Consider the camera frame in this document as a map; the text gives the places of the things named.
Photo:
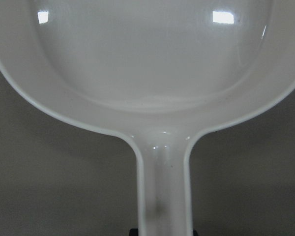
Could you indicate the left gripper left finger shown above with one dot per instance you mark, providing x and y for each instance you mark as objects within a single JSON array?
[{"x": 133, "y": 232}]

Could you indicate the white plastic dustpan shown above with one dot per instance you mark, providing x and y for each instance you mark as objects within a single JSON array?
[{"x": 159, "y": 74}]

